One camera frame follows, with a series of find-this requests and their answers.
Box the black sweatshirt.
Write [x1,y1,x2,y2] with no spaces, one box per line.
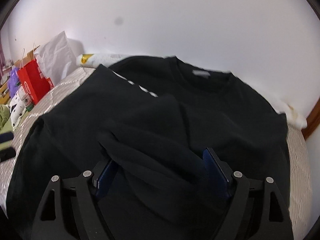
[6,56,290,239]

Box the striped quilted mattress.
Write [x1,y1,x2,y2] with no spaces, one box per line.
[1,67,312,239]

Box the rolled white printed blanket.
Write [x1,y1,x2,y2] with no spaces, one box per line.
[76,53,308,130]

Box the green label plastic bottle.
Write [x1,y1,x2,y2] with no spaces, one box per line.
[18,86,34,112]

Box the white dotted cloth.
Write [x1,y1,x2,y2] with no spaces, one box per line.
[9,86,26,131]

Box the red paper shopping bag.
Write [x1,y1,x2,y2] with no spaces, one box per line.
[17,60,53,105]

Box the purple plush toy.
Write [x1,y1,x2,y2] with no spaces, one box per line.
[7,68,21,98]

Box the white Uniqlo paper bag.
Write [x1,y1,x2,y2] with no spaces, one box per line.
[34,31,77,86]

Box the brown wooden door frame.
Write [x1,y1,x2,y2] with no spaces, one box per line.
[302,104,319,140]

